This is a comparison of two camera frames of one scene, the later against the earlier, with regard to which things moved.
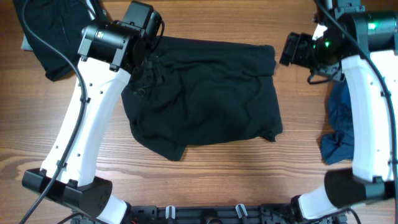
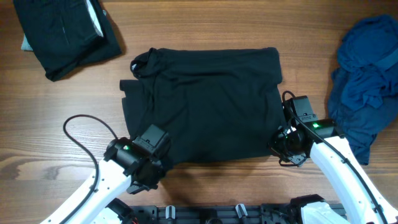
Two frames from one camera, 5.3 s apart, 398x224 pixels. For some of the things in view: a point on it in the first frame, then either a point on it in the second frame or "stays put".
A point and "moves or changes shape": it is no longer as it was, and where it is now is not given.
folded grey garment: [25, 45] stays put
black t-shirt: [188, 92] moves or changes shape
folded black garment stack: [61, 22] stays put
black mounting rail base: [213, 214] stays put
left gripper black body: [135, 81] to [153, 175]
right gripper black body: [302, 51] to [282, 144]
